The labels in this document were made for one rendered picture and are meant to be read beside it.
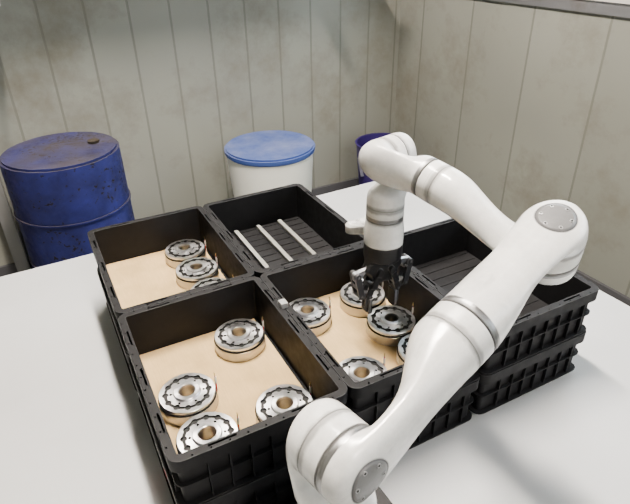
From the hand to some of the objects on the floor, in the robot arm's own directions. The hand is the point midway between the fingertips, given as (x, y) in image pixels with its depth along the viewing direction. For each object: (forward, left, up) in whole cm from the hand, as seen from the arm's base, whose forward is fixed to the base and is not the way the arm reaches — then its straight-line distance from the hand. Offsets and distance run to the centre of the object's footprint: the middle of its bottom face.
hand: (380, 301), depth 112 cm
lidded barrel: (+190, -35, -90) cm, 213 cm away
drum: (+181, +65, -84) cm, 210 cm away
